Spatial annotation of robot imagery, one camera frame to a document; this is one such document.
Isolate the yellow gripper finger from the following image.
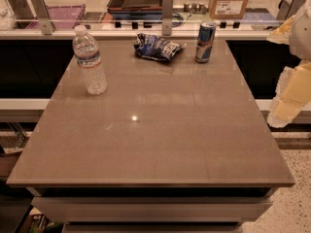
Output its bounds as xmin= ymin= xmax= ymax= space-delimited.
xmin=266 ymin=16 xmax=295 ymax=45
xmin=267 ymin=61 xmax=311 ymax=128

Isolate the blue silver redbull can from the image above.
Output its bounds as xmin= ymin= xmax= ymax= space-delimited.
xmin=195 ymin=21 xmax=216 ymax=63

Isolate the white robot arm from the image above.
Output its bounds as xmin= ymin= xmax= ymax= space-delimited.
xmin=267 ymin=0 xmax=311 ymax=128

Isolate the clear plastic water bottle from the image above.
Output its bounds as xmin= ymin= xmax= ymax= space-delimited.
xmin=72 ymin=25 xmax=107 ymax=95

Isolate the cardboard box with label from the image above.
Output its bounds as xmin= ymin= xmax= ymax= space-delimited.
xmin=208 ymin=0 xmax=249 ymax=19

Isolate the crumpled blue chip bag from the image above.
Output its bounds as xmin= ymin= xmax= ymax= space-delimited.
xmin=133 ymin=33 xmax=184 ymax=61

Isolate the dark metal tray stack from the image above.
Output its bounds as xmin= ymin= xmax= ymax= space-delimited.
xmin=107 ymin=0 xmax=162 ymax=20

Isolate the purple plastic tray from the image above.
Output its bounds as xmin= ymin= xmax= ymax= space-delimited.
xmin=26 ymin=4 xmax=86 ymax=30

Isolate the white drawer under table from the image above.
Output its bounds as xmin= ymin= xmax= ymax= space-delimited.
xmin=32 ymin=197 xmax=272 ymax=222

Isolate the middle metal glass bracket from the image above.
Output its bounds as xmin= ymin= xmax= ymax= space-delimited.
xmin=162 ymin=0 xmax=173 ymax=36

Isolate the left metal glass bracket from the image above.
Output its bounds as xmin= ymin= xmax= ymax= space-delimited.
xmin=31 ymin=0 xmax=54 ymax=35

